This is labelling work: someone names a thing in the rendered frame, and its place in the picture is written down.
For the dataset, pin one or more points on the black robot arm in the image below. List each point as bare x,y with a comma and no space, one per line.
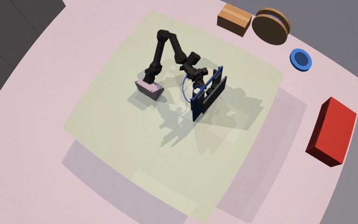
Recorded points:
180,58

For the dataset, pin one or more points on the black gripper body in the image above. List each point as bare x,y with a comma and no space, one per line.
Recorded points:
194,74

